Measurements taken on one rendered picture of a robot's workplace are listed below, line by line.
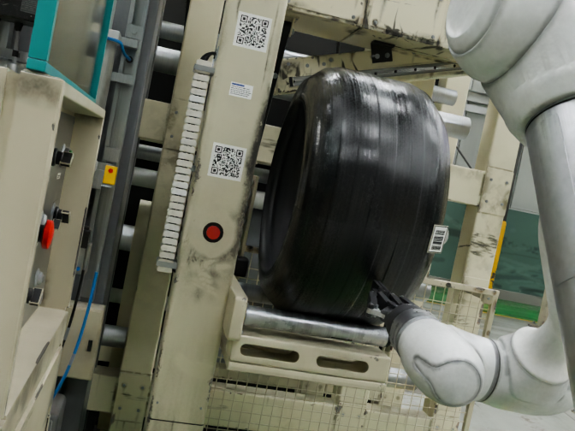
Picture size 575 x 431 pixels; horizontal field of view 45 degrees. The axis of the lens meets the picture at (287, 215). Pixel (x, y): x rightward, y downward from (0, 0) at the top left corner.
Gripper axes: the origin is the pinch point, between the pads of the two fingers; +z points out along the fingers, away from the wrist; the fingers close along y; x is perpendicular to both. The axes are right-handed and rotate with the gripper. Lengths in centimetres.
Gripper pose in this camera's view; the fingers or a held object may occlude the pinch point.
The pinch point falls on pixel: (379, 292)
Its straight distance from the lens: 142.1
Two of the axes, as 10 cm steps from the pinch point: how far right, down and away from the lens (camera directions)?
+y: -9.6, -1.8, -1.9
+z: -1.5, -2.2, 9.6
